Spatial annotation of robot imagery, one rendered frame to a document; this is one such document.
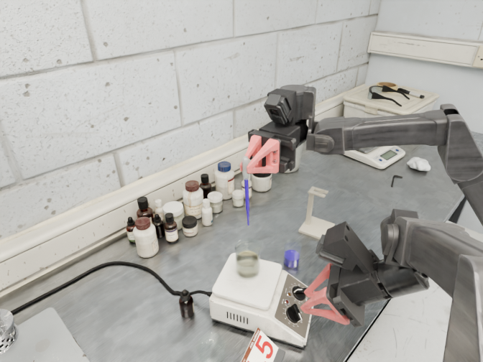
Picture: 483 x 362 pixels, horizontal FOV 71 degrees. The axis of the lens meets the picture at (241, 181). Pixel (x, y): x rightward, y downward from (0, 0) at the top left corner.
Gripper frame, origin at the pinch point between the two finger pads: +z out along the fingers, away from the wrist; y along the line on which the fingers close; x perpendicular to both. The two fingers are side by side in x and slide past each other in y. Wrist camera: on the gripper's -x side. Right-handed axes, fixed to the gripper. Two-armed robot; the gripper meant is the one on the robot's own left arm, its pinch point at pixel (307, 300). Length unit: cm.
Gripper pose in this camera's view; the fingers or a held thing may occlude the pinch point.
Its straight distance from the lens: 64.1
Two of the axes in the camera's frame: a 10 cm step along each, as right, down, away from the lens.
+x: 6.2, 7.5, 2.0
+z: -7.1, 4.3, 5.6
